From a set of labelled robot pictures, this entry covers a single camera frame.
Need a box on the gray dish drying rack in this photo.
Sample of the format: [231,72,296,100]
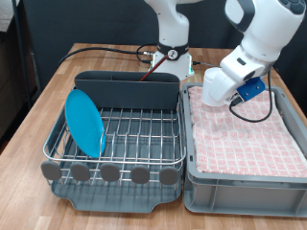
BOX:
[51,85,185,215]

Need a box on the blue plate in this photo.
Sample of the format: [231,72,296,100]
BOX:
[64,89,106,159]

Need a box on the gray plastic crate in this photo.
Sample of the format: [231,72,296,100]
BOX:
[180,81,307,219]

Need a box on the black metal pole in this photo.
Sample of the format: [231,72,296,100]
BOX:
[11,0,33,109]

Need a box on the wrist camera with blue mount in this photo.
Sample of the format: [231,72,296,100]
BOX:
[229,77,267,107]

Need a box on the black backdrop curtain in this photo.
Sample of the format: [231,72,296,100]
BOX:
[18,0,307,116]

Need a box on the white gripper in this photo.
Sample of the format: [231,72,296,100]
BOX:
[207,67,245,106]

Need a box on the metal wire dish rack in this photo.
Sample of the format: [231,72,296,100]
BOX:
[42,85,187,188]

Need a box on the pink checked cloth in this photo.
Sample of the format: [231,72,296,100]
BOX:
[187,85,307,178]

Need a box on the dark gray cutlery holder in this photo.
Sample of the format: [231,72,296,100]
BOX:
[74,70,180,111]

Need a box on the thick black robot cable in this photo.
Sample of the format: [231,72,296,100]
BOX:
[57,42,158,68]

